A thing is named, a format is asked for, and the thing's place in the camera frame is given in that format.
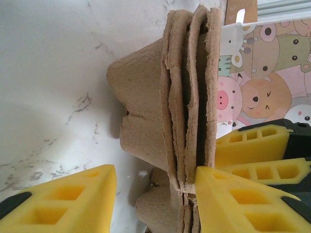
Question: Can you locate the brown pulp cup carrier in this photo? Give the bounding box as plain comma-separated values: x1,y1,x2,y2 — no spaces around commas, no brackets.
106,9,190,233
183,4,223,233

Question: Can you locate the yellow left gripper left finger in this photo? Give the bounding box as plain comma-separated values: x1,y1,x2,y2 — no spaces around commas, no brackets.
0,164,117,233

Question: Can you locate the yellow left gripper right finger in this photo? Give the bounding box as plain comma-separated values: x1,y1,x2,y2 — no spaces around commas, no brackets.
194,166,311,233

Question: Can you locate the aluminium table side rail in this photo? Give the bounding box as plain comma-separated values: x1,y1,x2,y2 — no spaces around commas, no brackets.
257,0,311,25

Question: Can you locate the white paper handle bag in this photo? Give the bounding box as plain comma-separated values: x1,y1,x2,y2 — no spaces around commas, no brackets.
217,0,311,136

